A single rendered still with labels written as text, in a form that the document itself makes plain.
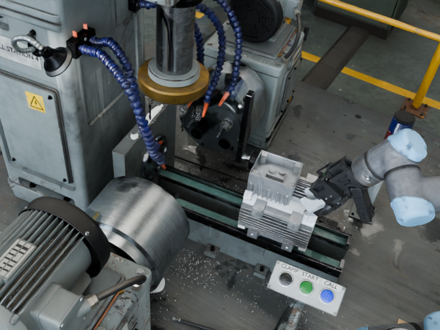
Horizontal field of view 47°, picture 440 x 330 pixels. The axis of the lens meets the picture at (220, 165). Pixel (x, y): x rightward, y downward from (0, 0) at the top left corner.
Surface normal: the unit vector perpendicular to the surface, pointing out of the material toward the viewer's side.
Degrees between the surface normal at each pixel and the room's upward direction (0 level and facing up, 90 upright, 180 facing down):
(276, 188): 90
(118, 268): 0
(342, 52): 0
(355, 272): 0
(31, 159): 90
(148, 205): 20
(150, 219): 32
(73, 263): 67
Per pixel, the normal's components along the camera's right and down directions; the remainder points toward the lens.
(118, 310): 0.09, -0.72
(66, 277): 0.88, 0.04
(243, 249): -0.39, 0.61
